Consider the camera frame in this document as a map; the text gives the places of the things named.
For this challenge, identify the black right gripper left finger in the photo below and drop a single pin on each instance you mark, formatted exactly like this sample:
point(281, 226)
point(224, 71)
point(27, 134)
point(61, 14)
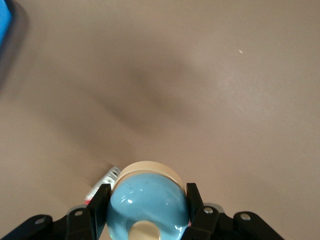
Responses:
point(82, 220)

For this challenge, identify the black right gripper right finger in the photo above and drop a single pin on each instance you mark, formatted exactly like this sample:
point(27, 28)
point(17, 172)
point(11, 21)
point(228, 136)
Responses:
point(207, 222)

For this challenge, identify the light blue desk bell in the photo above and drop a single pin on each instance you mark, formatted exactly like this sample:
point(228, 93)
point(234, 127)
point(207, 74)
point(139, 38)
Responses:
point(147, 195)

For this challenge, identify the white red circuit breaker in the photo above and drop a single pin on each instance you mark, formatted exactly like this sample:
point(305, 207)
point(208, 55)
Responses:
point(107, 178)

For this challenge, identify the blue plastic tray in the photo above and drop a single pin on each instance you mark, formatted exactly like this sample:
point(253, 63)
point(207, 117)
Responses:
point(3, 20)

